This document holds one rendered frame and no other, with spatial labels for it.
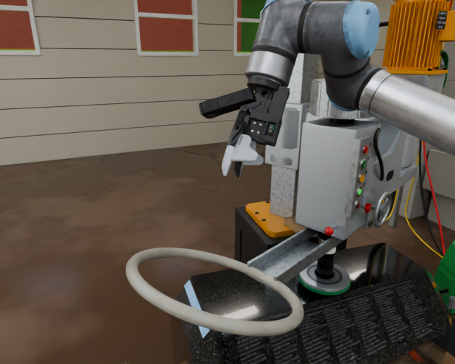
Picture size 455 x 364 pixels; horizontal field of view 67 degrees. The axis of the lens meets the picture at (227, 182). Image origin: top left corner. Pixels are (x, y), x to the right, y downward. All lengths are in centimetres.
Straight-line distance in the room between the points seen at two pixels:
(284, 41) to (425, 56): 122
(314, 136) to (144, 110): 618
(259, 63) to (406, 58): 123
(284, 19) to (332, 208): 80
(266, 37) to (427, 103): 31
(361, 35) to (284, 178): 172
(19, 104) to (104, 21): 211
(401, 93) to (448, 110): 8
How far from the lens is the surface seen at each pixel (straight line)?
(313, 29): 67
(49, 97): 713
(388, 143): 164
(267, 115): 66
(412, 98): 71
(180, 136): 758
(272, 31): 70
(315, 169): 132
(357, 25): 65
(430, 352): 189
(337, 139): 125
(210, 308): 146
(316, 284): 153
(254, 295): 152
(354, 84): 74
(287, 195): 231
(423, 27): 186
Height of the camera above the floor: 181
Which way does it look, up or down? 20 degrees down
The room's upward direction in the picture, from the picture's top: straight up
